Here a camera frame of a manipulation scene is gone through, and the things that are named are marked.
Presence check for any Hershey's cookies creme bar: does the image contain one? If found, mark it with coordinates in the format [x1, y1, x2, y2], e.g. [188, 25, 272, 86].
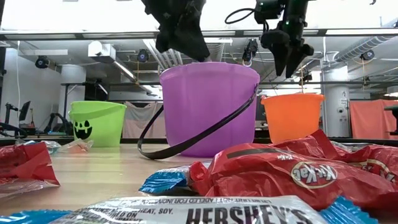
[0, 195, 379, 224]
[139, 164, 212, 196]

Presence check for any grey overhead light beam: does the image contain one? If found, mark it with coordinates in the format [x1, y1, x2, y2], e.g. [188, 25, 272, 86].
[0, 28, 398, 41]

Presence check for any yellow hanging cord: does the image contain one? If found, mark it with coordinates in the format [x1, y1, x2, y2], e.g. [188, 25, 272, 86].
[298, 67, 305, 94]

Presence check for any black ceiling camera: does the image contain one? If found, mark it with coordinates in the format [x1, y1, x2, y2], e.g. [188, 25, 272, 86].
[242, 39, 259, 63]
[35, 55, 50, 69]
[137, 49, 150, 63]
[360, 49, 376, 62]

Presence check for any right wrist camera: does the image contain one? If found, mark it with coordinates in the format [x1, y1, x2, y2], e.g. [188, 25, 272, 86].
[254, 0, 282, 25]

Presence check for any silver flexible duct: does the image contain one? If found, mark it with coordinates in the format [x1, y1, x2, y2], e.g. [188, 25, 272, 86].
[334, 34, 398, 63]

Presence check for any black monitor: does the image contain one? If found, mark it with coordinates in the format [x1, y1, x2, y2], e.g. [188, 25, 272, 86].
[18, 101, 32, 123]

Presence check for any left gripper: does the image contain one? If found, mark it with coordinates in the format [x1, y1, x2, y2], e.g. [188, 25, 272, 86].
[141, 0, 211, 62]

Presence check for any red KitKat bar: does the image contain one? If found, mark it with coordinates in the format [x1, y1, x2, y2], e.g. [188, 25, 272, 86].
[189, 142, 398, 212]
[270, 129, 341, 161]
[338, 144, 398, 187]
[0, 142, 60, 187]

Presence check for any orange halloween bucket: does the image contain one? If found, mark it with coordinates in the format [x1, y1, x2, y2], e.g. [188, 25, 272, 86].
[260, 93, 326, 144]

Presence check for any orange cloth cover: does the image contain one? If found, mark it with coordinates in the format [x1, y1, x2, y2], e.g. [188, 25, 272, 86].
[349, 99, 398, 140]

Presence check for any green halloween bucket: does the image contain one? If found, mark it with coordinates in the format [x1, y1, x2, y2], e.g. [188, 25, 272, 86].
[68, 100, 127, 148]

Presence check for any white cloth cover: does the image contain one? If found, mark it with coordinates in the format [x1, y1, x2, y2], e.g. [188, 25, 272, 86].
[123, 101, 165, 139]

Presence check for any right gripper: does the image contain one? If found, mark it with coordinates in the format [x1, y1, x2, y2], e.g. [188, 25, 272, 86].
[260, 0, 314, 78]

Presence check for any white ceiling duct unit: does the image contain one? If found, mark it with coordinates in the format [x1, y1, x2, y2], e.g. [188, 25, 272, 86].
[88, 42, 137, 82]

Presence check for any white cylindrical column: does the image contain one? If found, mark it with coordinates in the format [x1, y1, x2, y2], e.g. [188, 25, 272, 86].
[323, 85, 351, 138]

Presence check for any ribbed ceiling duct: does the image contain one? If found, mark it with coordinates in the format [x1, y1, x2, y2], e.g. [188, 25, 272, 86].
[205, 42, 225, 63]

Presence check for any purple halloween bucket black handle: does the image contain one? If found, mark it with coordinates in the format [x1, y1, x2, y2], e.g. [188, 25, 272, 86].
[136, 61, 261, 161]

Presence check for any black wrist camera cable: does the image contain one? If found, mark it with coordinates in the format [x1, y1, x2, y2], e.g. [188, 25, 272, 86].
[224, 7, 265, 32]

